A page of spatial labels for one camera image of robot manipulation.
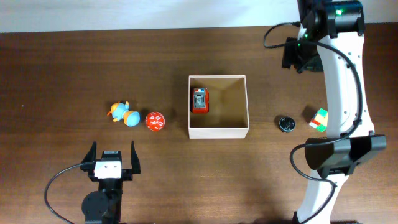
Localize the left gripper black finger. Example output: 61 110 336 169
131 141 141 170
81 141 96 164

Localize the red toy car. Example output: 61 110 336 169
190 88 209 114

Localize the black round cap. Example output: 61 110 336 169
278 116 295 133

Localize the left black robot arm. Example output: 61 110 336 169
81 142 141 224

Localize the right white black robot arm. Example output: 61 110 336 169
282 1 386 223

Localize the red ball with white letters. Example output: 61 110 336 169
145 111 165 131

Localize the blue and orange toy figure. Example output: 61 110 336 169
107 101 141 127

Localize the white open cardboard box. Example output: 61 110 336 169
188 75 250 139

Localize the multicoloured puzzle cube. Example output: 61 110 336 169
309 108 328 133

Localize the left black cable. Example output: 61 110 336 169
44 162 94 224

